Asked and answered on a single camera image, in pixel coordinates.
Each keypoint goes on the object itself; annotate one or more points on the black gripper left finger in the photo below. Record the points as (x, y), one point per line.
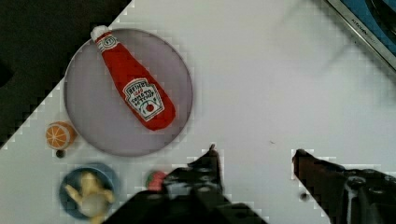
(203, 173)

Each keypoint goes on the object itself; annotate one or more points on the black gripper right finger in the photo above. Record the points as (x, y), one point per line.
(347, 196)

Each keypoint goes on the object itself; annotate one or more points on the black toaster oven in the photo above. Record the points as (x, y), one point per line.
(373, 22)

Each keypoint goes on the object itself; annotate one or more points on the red strawberry toy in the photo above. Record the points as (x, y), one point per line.
(155, 180)

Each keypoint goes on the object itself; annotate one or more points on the blue bowl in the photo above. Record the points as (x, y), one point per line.
(107, 176)

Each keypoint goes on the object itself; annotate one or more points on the red ketchup bottle toy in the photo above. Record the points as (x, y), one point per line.
(136, 86)

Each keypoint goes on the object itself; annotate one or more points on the peeled banana toy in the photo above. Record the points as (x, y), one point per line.
(93, 199)

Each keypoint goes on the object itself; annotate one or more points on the grey round plate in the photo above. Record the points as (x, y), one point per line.
(96, 110)

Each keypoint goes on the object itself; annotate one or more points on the orange slice toy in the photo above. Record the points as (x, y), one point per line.
(60, 135)

